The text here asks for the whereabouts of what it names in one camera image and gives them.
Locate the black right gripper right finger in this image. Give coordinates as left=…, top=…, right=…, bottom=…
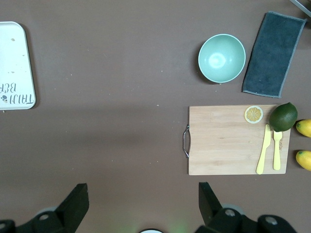
left=195, top=182, right=258, bottom=233

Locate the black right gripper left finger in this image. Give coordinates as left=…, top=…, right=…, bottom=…
left=17, top=183, right=88, bottom=233

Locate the wooden cutting board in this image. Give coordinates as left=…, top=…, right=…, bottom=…
left=182, top=104, right=292, bottom=176

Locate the yellow plastic knife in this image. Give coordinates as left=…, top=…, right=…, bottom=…
left=256, top=124, right=272, bottom=175

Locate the yellow plastic fork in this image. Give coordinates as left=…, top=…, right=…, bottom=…
left=272, top=130, right=283, bottom=171

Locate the lemon slice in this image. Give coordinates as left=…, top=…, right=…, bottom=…
left=244, top=105, right=264, bottom=124

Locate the yellow lemon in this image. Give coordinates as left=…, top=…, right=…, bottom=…
left=295, top=150, right=311, bottom=170
left=295, top=118, right=311, bottom=138

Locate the green avocado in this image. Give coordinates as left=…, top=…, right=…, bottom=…
left=269, top=102, right=298, bottom=133

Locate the mint green bowl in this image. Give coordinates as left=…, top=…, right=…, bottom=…
left=198, top=33, right=246, bottom=84

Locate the cream bear print tray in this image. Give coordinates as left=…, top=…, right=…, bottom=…
left=0, top=21, right=36, bottom=110

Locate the dark grey cloth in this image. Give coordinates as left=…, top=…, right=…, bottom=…
left=242, top=11, right=307, bottom=99

